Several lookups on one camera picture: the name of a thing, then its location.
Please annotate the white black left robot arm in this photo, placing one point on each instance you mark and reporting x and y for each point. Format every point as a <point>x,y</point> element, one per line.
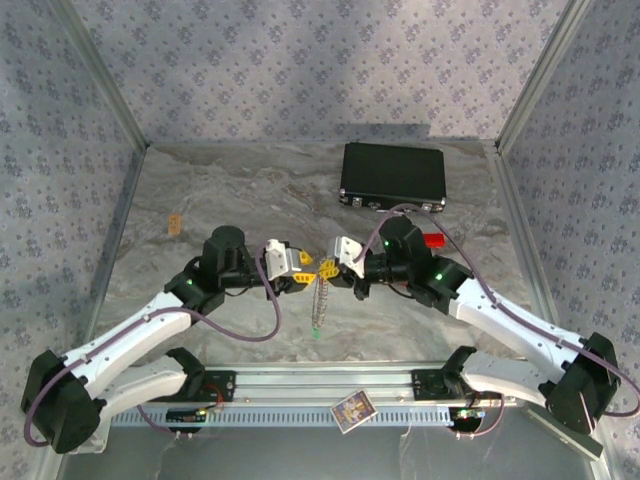
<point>135,330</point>

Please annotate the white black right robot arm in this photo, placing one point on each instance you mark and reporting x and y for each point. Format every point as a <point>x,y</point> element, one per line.
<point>500,320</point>

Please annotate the red plastic cylinder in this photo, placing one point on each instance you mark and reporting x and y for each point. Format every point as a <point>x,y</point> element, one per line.
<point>434,240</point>

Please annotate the small wooden block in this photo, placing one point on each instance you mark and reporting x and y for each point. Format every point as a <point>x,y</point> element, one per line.
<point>174,225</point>

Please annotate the black hard case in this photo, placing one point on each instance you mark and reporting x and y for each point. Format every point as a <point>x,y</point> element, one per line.
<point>392,170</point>

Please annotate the small printed card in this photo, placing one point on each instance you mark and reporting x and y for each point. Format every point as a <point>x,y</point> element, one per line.
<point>353,411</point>

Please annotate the left circuit board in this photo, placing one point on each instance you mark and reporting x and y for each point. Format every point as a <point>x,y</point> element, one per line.
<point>185,415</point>

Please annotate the circuit board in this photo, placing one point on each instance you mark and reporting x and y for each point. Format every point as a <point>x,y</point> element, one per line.
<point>185,415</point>
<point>467,415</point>

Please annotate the right circuit board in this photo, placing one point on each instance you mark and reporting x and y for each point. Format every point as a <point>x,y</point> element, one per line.
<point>467,415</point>

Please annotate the grey metal bar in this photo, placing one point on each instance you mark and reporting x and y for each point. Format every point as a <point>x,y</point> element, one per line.
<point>565,442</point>

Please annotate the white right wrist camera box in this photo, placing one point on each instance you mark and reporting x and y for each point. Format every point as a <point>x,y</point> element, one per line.
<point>345,252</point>

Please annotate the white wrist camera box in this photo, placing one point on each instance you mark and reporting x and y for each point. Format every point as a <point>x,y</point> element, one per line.
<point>277,260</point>
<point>345,252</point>

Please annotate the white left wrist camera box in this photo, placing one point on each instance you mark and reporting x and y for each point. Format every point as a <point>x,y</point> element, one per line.
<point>277,260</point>

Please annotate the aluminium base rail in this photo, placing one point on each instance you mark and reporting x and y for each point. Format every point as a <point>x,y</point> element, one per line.
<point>320,385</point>

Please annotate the left aluminium side rail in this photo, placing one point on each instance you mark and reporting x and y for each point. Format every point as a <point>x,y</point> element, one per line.
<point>112,250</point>

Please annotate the aluminium side rail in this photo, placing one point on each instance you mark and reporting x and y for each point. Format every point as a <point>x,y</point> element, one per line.
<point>112,250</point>
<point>522,225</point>

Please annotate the right aluminium side rail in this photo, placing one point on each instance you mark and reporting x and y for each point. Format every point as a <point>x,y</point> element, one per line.
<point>522,225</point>

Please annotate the left aluminium frame post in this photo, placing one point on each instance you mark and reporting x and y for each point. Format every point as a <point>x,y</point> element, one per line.
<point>102,75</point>

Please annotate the aluminium frame post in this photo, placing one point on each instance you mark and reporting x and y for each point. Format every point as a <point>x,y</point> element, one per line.
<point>102,75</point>
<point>542,75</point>

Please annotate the right aluminium frame post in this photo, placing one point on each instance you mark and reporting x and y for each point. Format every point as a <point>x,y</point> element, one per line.
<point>542,75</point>

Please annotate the white plastic bracket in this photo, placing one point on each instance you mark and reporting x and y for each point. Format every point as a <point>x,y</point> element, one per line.
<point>92,442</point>

